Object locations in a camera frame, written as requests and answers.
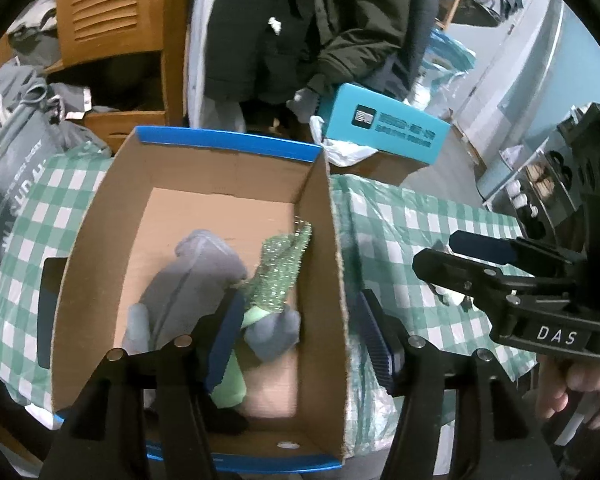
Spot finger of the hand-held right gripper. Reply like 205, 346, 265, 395
412, 249, 579, 332
450, 231, 586, 282

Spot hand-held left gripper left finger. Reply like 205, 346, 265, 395
39, 291, 247, 480

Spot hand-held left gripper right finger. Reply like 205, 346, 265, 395
352, 289, 577, 480

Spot light green cloth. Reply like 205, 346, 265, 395
207, 305, 269, 409

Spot green glittery toy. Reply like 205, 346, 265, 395
237, 222, 314, 314

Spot blue cardboard box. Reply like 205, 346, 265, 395
37, 126, 352, 474

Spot person's right hand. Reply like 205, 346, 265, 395
534, 354, 600, 429

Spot grey sock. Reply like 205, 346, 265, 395
244, 307, 302, 362

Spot green checkered tablecloth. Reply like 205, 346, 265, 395
0, 142, 539, 457

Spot dark storage rack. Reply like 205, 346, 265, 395
482, 105, 589, 242

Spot grey plush toy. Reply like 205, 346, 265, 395
122, 229, 247, 357

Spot brown round items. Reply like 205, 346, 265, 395
525, 162, 556, 196

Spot white plastic bag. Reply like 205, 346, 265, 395
308, 115, 382, 167

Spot teal cardboard box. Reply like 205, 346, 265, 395
319, 83, 452, 166

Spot clear plastic bag of cloth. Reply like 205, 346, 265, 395
415, 30, 479, 111

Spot pale grey cloth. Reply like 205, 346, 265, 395
286, 87, 327, 122

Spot wooden cabinet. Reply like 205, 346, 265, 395
0, 0, 193, 158

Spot olive hanging jacket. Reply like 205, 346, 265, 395
300, 0, 442, 99

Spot grey printed bag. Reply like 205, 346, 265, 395
0, 105, 114, 284

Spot white hanging garment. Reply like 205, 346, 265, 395
186, 0, 247, 134

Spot black hanging jacket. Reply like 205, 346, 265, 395
202, 0, 312, 107

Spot grey hooded sweatshirt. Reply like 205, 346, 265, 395
0, 66, 92, 122

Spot wooden louvered door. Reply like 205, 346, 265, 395
55, 0, 169, 69

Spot grey cloth bundle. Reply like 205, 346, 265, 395
7, 7, 62, 56

